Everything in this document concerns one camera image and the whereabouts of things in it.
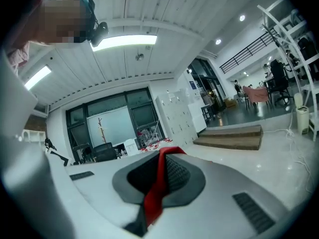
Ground black framed glass door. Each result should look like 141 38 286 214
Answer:
188 57 226 113

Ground black mesh office chair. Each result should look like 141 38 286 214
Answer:
91 142 118 163

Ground red tablecloth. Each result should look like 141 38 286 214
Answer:
144 146 187 228

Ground long ceiling light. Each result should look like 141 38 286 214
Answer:
90 34 158 52
24 65 52 91

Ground black framed window wall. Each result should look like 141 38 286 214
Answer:
65 86 165 159

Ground white shelving rack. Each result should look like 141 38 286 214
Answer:
256 0 319 141

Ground grey locker cabinet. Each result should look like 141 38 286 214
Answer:
155 90 199 144

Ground cardboard box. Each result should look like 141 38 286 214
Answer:
223 97 239 109

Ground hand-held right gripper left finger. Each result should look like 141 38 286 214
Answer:
65 150 160 228

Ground person's head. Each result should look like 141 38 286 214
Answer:
14 0 97 47

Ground black head camera mount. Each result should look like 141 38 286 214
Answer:
79 0 110 47

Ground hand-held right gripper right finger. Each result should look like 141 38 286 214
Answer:
149 153 291 239

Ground beige pedal bin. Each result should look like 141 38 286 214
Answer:
293 92 310 135

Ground person's pink shirt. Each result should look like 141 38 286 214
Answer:
7 41 32 67

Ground white water dispenser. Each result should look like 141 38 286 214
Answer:
124 138 138 156

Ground black mezzanine railing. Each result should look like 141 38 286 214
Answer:
219 27 278 74

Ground wooden step platform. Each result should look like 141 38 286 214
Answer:
192 124 264 151

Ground white floor cable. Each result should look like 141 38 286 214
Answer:
263 108 315 193

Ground black swivel chair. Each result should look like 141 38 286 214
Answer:
270 59 294 107

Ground reddish cloth covered table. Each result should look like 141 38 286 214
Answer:
243 85 269 105

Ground wooden coat rack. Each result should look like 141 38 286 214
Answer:
96 118 107 144

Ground white cabinet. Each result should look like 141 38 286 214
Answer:
188 101 208 134

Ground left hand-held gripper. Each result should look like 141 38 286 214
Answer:
46 147 73 168

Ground cluster of clear water jugs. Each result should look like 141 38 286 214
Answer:
137 137 174 154

